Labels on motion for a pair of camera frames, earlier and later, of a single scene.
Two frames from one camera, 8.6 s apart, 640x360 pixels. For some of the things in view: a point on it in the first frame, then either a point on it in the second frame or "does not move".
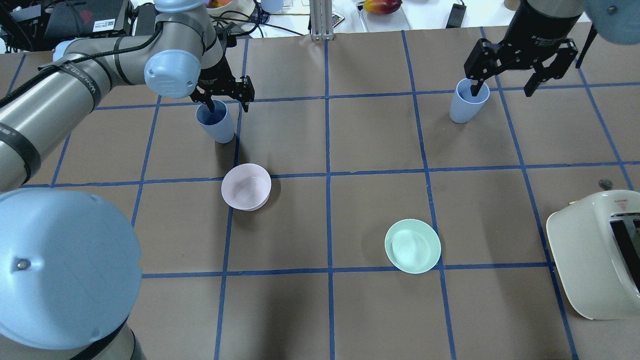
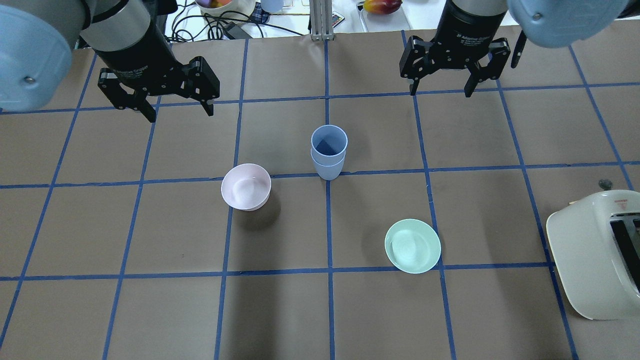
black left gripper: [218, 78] to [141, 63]
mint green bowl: [413, 246] does not move
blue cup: [217, 123] to [328, 173]
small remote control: [337, 18] does not move
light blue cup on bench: [272, 6] does not move
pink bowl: [246, 186] does not move
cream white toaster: [595, 243] does not move
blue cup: [464, 105] to [329, 140]
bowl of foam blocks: [239, 9] does not move
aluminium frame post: [321, 20] does not move
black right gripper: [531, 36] to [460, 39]
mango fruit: [382, 7] does not move
